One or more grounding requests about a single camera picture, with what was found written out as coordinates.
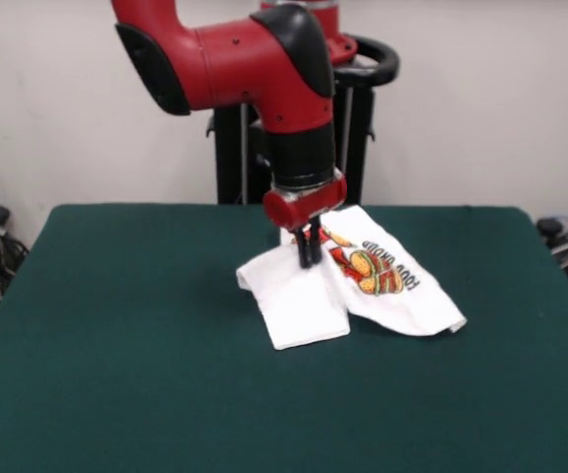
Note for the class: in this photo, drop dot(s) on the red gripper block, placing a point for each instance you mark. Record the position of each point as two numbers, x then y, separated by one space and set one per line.
308 204

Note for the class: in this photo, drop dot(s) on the white printed t-shirt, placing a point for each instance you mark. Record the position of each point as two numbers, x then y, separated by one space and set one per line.
304 310

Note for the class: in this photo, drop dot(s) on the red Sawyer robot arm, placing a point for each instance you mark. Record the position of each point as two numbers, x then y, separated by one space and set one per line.
244 64

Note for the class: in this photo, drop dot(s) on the dark green table cloth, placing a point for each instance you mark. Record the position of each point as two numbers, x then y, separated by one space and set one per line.
116 394

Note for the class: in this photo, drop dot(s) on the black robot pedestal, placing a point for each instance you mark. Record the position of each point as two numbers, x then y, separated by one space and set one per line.
360 148

